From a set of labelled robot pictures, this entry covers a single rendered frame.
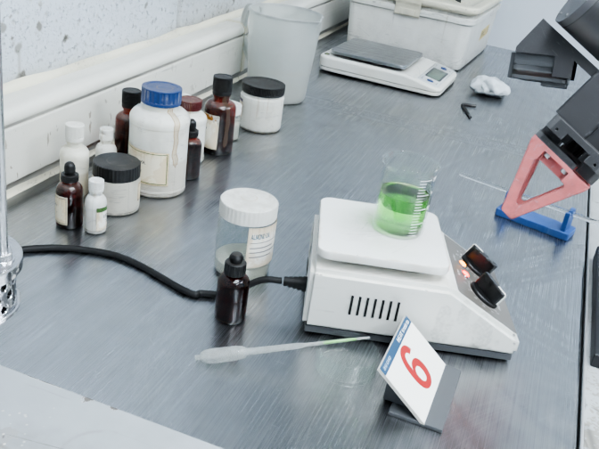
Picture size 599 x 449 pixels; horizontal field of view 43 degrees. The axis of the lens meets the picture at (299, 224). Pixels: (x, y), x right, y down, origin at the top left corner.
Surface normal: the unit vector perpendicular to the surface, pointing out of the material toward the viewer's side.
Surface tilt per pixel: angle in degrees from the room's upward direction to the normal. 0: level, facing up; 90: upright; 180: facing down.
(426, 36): 93
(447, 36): 93
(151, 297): 0
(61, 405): 0
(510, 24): 90
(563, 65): 77
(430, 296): 90
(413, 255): 0
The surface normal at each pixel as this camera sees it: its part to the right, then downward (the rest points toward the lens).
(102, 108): 0.93, 0.26
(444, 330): -0.05, 0.44
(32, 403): 0.14, -0.89
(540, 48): -0.40, 0.12
